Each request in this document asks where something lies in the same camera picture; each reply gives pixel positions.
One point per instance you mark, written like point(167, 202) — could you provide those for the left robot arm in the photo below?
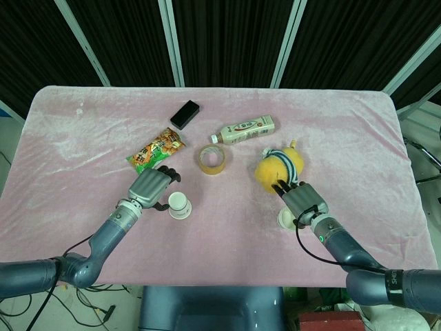
point(107, 234)

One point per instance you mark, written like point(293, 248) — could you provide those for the black rectangular box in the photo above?
point(185, 114)

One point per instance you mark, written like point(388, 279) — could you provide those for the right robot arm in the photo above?
point(344, 248)

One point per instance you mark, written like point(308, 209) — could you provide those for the chrome chair frame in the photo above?
point(421, 149)

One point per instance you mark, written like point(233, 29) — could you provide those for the pink tablecloth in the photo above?
point(234, 224)

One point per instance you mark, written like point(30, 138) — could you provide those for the red box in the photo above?
point(327, 320)

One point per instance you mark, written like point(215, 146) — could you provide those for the black folding screen panel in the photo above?
point(423, 82)
point(127, 41)
point(227, 41)
point(34, 51)
point(361, 34)

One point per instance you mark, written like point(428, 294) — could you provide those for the brown tape roll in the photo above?
point(213, 169)

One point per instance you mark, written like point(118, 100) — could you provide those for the black plug connector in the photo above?
point(109, 311)

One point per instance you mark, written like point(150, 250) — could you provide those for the yellow plush toy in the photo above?
point(268, 170)

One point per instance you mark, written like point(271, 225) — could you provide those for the green orange snack bag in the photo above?
point(158, 148)

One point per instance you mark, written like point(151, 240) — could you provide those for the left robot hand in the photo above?
point(150, 186)

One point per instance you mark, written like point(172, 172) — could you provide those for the beige tea bottle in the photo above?
point(244, 130)

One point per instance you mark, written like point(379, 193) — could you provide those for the blue robot torso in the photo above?
point(210, 307)

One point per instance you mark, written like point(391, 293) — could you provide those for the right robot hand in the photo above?
point(303, 200)

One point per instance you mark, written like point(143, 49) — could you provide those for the white paper cup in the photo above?
point(180, 206)
point(285, 220)

